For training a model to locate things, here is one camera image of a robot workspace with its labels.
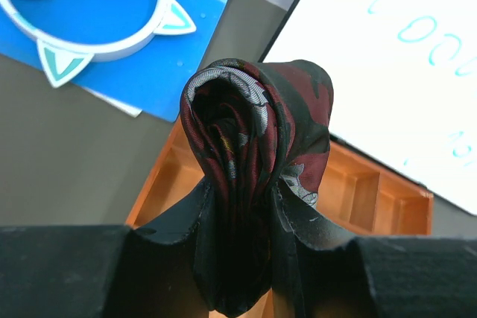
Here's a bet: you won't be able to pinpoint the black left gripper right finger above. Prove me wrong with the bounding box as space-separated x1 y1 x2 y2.
271 183 476 317

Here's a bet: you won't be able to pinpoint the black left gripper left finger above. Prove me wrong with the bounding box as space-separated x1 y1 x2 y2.
1 182 213 317

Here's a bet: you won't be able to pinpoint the red patterned necktie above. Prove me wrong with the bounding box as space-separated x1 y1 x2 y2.
180 58 334 317

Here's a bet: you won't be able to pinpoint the orange wooden compartment tray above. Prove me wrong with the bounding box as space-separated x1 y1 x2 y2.
124 118 435 318

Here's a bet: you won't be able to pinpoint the teal cat-ear headphones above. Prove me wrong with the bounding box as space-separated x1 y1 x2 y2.
1 0 197 88

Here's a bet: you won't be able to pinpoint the white dry-erase board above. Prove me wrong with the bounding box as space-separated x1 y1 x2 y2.
265 0 476 214

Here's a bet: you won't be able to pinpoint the blue folder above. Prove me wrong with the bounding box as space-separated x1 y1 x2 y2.
7 0 228 121

